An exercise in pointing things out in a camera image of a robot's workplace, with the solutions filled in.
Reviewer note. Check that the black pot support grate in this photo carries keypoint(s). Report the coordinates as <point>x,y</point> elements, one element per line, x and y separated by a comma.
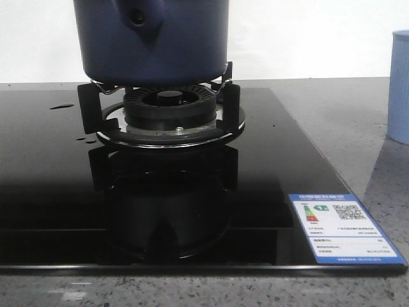
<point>110,126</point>

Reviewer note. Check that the blue white energy label sticker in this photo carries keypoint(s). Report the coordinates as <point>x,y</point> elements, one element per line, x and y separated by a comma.
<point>340,231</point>

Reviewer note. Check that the black glass gas cooktop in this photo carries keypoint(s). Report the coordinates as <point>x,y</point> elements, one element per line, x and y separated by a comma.
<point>71,204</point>

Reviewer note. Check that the dark blue cooking pot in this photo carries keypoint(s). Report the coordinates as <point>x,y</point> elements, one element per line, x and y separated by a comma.
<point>153,43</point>

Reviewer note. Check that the light blue ribbed cup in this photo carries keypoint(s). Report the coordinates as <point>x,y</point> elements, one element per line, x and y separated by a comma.
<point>397,127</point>

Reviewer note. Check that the black gas burner head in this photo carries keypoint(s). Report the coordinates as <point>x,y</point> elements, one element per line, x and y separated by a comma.
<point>169,108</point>

